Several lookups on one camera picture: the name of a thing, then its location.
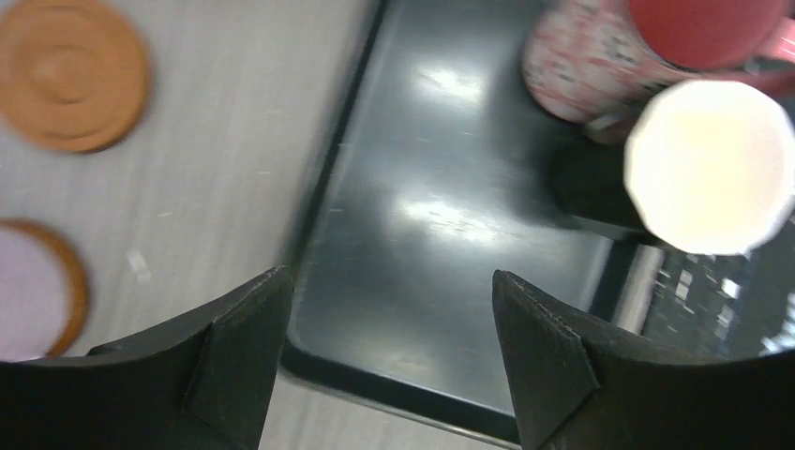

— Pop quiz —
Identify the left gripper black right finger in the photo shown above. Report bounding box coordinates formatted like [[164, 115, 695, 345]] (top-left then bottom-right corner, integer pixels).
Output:
[[492, 270, 794, 449]]

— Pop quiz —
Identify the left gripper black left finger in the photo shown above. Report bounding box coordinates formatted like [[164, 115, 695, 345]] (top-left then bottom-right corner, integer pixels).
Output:
[[1, 266, 293, 449]]

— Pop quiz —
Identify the dark wooden coaster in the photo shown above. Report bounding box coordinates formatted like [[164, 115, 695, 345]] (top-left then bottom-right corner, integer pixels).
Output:
[[1, 218, 90, 359]]

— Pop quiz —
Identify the lilac mug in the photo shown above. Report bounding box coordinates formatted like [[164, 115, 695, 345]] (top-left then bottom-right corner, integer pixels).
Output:
[[1, 228, 69, 362]]

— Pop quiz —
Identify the brown wooden coaster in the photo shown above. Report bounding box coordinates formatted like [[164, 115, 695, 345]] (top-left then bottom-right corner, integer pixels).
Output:
[[1, 1, 153, 153]]

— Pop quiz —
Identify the black serving tray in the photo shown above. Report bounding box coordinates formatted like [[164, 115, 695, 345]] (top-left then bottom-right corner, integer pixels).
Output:
[[279, 0, 795, 445]]

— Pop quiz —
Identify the pink mug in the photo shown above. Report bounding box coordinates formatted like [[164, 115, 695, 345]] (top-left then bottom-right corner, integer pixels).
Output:
[[522, 1, 794, 144]]

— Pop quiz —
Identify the white mug black handle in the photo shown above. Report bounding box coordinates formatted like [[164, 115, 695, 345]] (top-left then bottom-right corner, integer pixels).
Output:
[[549, 81, 794, 256]]

